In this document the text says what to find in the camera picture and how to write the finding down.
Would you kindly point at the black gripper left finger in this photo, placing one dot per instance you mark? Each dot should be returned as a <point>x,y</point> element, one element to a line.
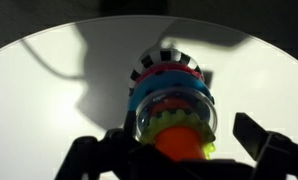
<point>114,152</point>

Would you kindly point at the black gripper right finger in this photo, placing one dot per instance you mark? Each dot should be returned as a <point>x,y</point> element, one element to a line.
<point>275,154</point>

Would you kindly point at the orange stacker post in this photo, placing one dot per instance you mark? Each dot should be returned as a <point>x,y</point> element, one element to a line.
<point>179,143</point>

